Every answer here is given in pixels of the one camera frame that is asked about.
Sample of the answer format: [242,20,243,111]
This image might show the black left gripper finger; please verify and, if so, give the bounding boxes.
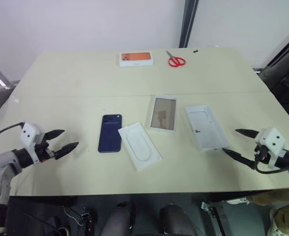
[54,142,80,160]
[45,129,66,142]

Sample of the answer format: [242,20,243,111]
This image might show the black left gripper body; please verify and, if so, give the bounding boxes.
[35,132,57,163]

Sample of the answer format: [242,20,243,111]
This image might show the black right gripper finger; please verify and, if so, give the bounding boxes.
[234,128,259,140]
[222,147,256,170]

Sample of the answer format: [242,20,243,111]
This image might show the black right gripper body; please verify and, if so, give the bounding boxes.
[254,145,271,165]

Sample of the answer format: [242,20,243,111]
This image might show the white box lid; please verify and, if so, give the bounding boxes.
[184,105,231,153]

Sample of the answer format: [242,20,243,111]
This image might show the dark blue smartphone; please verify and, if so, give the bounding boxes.
[97,114,123,153]

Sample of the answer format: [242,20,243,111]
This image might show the white moulded paper insert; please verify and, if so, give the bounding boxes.
[117,122,163,172]

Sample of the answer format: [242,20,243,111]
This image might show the white product box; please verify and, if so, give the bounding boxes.
[148,94,179,134]

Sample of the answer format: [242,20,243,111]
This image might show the white box with orange phone print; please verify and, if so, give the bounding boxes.
[116,51,155,67]

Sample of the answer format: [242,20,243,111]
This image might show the white shoe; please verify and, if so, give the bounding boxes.
[226,197,250,205]

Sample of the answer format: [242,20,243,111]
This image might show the yellowish cloth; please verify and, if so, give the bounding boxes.
[247,186,289,236]

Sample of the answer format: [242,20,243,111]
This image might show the dark rounded shape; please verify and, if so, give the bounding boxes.
[107,201,136,236]
[159,203,192,236]

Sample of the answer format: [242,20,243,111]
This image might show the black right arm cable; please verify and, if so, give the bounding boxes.
[254,157,289,175]

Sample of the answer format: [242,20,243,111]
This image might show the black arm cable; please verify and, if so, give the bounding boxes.
[254,157,289,175]
[0,122,25,146]

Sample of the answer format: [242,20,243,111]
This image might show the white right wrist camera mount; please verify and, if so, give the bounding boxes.
[255,127,287,169]

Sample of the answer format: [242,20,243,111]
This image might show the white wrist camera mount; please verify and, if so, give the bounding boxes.
[20,122,47,164]
[255,127,287,169]

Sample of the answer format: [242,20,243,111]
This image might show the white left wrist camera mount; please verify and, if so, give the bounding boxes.
[20,122,47,164]

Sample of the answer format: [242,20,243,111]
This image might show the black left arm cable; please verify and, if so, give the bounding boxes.
[0,122,25,146]

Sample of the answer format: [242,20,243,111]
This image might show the metal bracket under table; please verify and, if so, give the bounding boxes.
[201,201,231,236]

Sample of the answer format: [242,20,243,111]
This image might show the red handled scissors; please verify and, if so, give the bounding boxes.
[166,50,187,67]

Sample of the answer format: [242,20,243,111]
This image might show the dark vertical frame post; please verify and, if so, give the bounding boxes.
[178,0,200,48]

